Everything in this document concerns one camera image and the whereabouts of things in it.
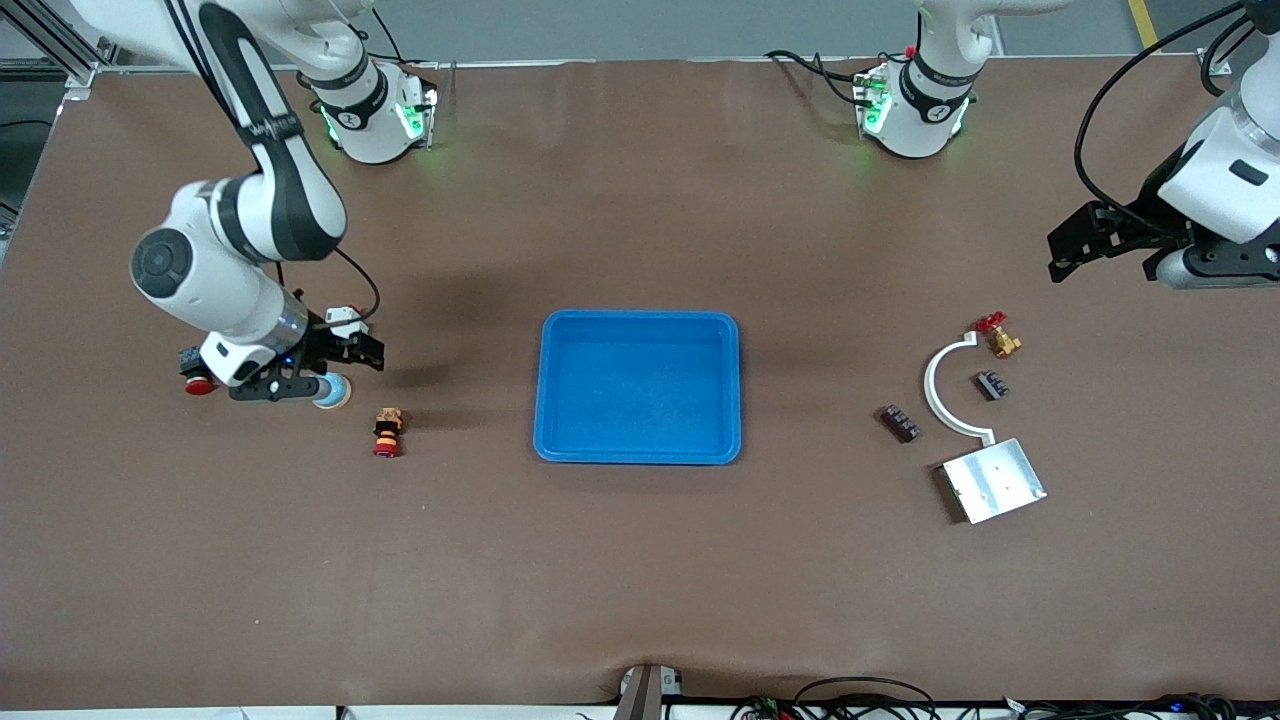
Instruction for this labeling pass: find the aluminium frame profile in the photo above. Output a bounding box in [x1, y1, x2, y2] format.
[0, 8, 99, 91]

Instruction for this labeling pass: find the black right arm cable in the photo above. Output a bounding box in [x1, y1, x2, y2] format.
[333, 248, 382, 323]

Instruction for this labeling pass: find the silver aluminium plate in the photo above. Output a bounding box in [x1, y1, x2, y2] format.
[935, 437, 1048, 525]

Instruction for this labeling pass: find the white circuit breaker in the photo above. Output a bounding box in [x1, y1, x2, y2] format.
[323, 304, 370, 346]

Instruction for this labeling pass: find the black right base cable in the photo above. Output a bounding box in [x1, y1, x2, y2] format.
[368, 8, 441, 71]

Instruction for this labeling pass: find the grey table edge clamp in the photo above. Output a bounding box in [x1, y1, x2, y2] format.
[612, 662, 687, 720]

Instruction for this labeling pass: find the red emergency stop button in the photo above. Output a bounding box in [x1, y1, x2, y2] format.
[177, 346, 216, 396]

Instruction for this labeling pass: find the black left base cable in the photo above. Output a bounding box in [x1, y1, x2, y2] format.
[765, 48, 863, 106]

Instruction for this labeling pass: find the black cable loop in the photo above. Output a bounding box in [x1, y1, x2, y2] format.
[795, 677, 938, 720]

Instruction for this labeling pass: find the blue plastic tray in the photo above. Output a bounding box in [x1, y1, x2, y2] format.
[533, 309, 743, 466]

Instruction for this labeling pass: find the tangled black cable bundle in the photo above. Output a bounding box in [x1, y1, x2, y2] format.
[1000, 690, 1280, 720]

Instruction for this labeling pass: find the brass valve with red handle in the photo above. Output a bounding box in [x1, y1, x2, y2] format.
[977, 312, 1023, 360]

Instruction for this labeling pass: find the black base cable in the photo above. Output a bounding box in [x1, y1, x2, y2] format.
[765, 48, 863, 106]
[368, 8, 441, 71]

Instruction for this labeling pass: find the white curved bracket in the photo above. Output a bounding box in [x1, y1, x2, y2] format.
[923, 332, 996, 444]

